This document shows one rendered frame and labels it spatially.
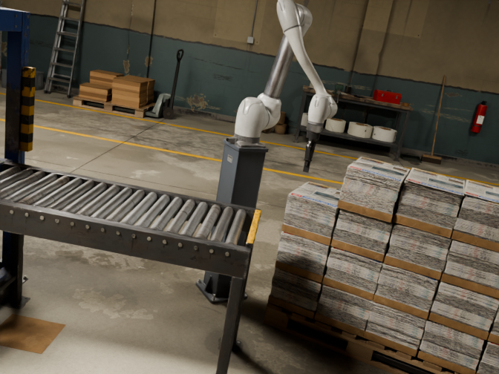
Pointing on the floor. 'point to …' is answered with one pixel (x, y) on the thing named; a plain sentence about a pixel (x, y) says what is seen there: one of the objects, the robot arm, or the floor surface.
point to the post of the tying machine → (14, 105)
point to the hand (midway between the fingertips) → (307, 165)
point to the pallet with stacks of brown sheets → (116, 93)
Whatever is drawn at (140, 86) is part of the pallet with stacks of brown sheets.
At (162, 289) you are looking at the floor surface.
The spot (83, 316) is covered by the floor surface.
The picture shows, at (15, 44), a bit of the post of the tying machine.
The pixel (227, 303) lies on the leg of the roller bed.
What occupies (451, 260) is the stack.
